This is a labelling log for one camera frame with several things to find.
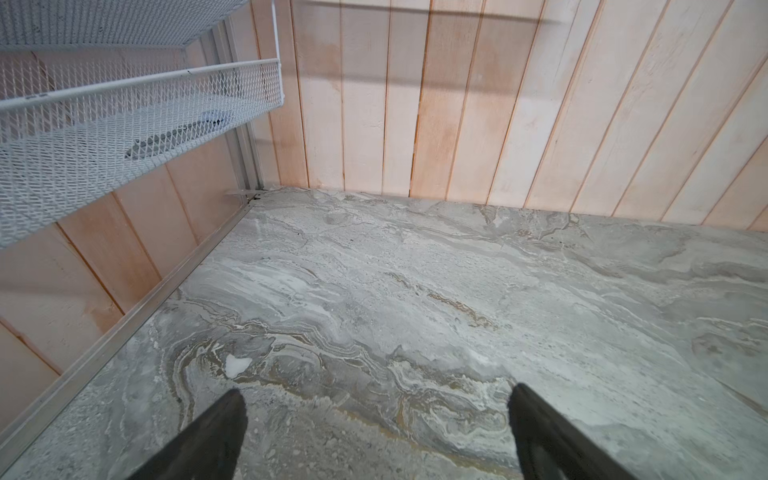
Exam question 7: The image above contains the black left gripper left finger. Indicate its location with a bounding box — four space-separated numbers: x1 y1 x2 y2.
130 389 248 479

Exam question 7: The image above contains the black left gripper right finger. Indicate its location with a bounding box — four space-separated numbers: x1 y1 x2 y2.
508 383 635 480

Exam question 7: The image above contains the aluminium frame rail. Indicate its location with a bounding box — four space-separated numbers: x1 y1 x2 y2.
1 191 260 473

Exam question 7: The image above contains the white wire mesh shelf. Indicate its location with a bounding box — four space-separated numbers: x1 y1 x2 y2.
1 1 285 246

